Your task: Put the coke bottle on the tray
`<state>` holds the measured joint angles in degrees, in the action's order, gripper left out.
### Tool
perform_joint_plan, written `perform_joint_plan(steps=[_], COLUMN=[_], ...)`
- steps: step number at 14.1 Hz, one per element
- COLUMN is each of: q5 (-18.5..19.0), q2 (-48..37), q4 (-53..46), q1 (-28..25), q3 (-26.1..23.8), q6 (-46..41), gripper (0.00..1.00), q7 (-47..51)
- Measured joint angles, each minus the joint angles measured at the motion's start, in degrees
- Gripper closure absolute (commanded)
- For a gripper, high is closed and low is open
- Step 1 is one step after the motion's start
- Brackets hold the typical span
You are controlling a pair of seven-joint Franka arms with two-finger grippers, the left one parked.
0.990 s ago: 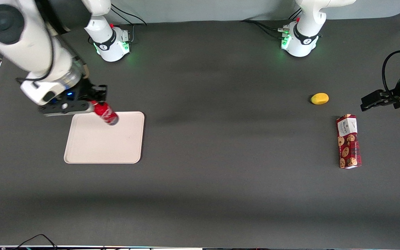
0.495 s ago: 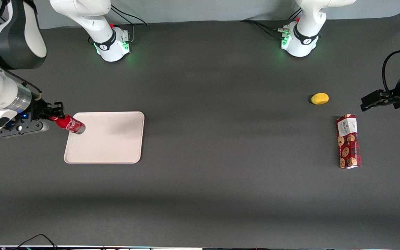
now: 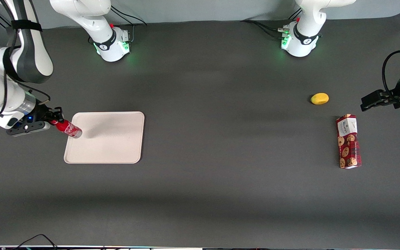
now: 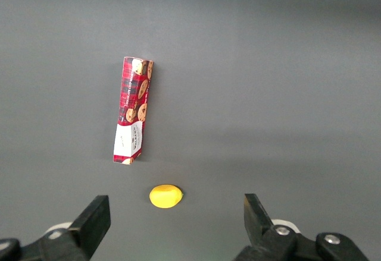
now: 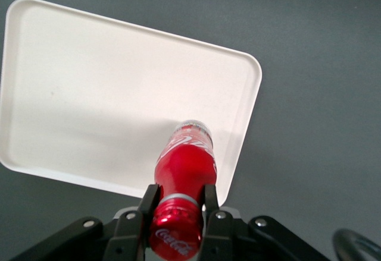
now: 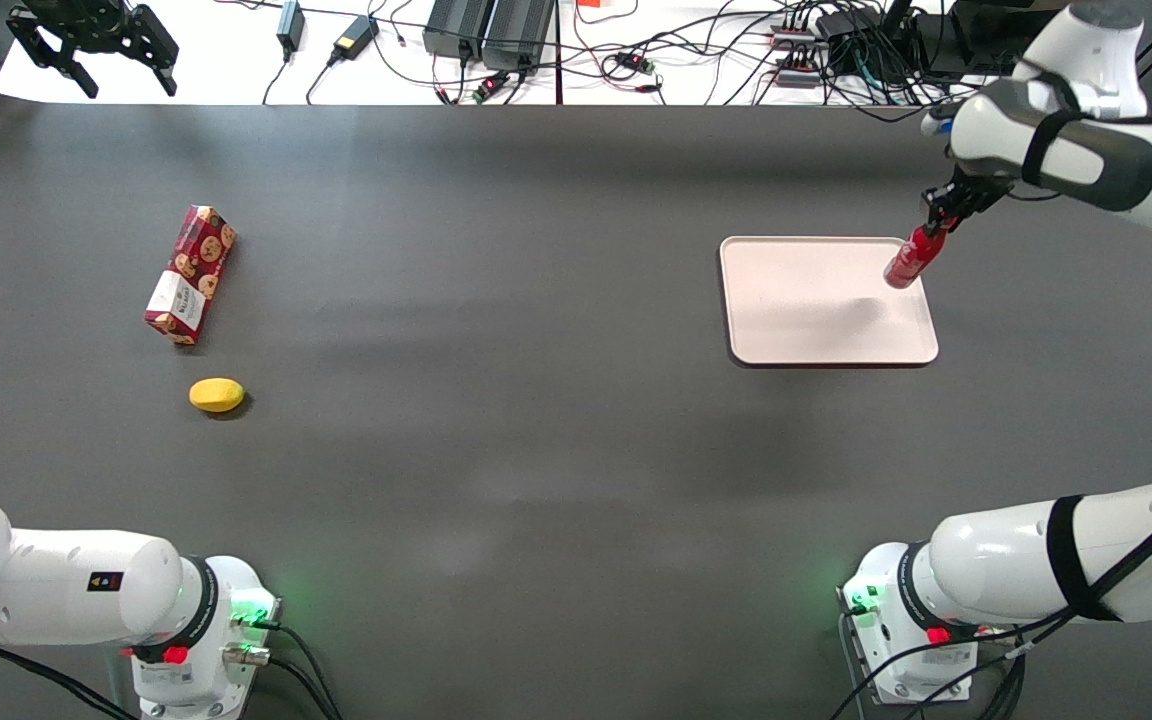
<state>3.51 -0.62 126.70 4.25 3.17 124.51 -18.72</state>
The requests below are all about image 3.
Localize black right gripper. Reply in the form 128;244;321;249
29;103;65;126

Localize red coke bottle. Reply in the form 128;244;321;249
50;119;83;139

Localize beige plastic tray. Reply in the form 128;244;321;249
64;111;145;164

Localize red cookie box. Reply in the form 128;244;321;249
336;114;362;169

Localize yellow lemon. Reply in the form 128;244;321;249
310;93;330;105

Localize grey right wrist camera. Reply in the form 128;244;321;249
6;120;51;137

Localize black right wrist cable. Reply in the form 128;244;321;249
0;0;51;116

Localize black table edge cable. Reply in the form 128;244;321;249
12;234;59;250

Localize black right arm base cables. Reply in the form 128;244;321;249
88;6;148;45

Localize black arm base cables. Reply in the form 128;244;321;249
88;6;148;45
240;8;303;39

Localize black left arm base cables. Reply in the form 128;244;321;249
240;8;303;39

